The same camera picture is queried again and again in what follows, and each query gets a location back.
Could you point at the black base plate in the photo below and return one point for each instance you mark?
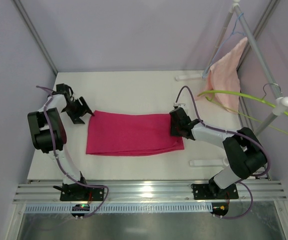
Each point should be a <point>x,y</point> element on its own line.
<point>205,191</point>
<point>75,192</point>

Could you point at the green plastic hanger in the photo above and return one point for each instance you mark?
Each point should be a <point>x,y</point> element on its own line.
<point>219,98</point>

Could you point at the aluminium front rail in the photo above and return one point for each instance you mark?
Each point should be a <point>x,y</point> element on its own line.
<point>143,191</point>

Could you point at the electronics board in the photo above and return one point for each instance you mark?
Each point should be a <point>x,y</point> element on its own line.
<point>219,209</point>
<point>80,210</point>

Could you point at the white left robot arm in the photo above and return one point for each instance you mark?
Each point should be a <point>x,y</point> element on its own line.
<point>48,135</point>

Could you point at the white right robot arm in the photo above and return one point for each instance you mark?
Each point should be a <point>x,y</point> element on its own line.
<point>243,151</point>

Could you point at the light pink towel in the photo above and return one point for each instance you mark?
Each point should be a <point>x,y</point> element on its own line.
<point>222,76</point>

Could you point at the right electronics board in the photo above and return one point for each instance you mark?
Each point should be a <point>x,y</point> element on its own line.
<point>219,209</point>

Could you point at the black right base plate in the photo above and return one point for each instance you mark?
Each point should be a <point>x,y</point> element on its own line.
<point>205,191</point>

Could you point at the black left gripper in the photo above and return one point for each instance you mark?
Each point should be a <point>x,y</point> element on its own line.
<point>76,109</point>

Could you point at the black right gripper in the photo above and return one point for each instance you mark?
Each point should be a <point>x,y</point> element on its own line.
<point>177,123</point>

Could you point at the left electronics board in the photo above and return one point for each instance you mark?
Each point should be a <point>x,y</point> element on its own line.
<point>80,210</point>

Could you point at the pink trousers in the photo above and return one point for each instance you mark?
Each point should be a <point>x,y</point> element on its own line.
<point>126,135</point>

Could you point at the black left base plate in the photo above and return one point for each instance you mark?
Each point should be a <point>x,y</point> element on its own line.
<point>75,192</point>

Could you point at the slotted cable duct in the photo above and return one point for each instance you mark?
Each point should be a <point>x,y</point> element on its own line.
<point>122,208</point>

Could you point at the white clothes rack frame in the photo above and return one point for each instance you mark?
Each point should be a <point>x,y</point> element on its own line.
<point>200,24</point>

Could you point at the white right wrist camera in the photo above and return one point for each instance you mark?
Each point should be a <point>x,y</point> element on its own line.
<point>181,105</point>

